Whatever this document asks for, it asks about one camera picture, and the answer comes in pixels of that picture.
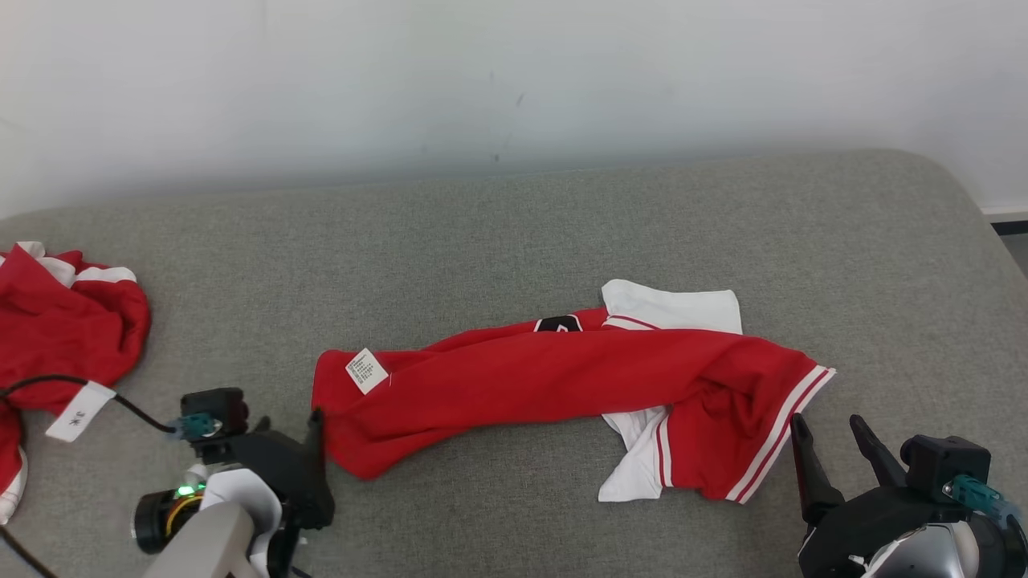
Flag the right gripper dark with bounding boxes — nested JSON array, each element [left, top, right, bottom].
[[790, 413, 977, 578]]

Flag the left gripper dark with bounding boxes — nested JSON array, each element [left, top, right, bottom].
[[197, 408, 336, 577]]

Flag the red jersey with white sleeves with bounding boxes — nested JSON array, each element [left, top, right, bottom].
[[312, 279, 836, 505]]

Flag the red shorts with white trim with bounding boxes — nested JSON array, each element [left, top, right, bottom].
[[0, 241, 152, 527]]

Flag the grey fabric sofa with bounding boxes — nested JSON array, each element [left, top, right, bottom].
[[0, 149, 1028, 578]]

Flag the teal left cable connector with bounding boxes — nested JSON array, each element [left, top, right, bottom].
[[171, 412, 222, 443]]

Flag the teal cable connector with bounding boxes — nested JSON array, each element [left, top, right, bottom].
[[171, 412, 222, 443], [944, 474, 1018, 519]]

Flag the teal right cable connector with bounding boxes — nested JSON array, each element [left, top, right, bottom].
[[944, 474, 1018, 519]]

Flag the white cable label tag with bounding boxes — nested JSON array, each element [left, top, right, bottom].
[[46, 381, 117, 443]]

